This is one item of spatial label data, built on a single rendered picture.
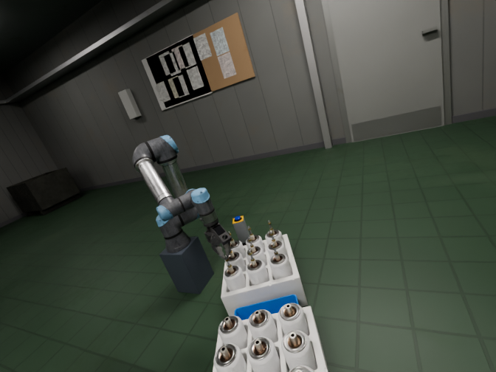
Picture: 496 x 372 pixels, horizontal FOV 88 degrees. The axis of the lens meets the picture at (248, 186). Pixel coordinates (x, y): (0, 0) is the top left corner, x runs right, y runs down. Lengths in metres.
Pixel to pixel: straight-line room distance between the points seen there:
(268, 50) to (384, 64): 1.42
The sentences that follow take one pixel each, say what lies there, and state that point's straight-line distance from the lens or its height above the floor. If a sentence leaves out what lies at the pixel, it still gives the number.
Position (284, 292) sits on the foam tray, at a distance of 1.33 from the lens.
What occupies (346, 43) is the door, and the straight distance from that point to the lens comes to 3.57.
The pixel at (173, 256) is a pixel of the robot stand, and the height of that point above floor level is 0.29.
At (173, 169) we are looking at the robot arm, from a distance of 1.48.
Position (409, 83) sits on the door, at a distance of 3.61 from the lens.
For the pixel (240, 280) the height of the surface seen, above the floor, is 0.21.
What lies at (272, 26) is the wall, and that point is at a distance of 3.80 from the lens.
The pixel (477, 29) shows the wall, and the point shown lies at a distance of 3.75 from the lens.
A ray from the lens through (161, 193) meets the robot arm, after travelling 1.25.
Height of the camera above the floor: 1.02
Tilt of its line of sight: 19 degrees down
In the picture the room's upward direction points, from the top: 18 degrees counter-clockwise
